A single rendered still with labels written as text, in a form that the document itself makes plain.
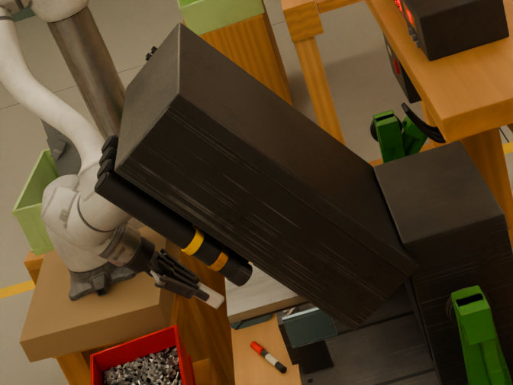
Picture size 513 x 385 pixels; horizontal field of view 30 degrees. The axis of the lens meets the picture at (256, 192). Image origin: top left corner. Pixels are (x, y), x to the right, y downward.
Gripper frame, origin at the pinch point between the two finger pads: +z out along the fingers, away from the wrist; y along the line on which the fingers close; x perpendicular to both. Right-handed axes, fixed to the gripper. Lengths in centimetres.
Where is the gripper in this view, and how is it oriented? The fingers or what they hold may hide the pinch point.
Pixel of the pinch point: (208, 295)
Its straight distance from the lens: 214.4
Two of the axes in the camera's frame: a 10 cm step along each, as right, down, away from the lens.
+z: 7.9, 5.1, 3.3
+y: 0.7, 4.6, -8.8
